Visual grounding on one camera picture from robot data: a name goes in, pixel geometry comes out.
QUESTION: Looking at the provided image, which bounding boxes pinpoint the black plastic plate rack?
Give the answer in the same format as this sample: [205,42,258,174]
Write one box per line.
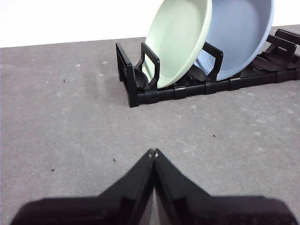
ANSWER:
[115,29,300,108]

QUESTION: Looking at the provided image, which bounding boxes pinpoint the blue round plate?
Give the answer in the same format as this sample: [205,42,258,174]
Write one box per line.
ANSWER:
[194,0,275,82]

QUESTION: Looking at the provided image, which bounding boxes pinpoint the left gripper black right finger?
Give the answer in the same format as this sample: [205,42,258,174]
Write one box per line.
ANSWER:
[154,147,300,225]

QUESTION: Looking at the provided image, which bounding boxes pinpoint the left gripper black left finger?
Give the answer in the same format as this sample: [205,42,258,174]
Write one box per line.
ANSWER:
[9,148,156,225]

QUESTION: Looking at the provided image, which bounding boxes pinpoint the green round plate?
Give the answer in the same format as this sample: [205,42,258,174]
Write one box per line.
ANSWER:
[142,0,213,89]

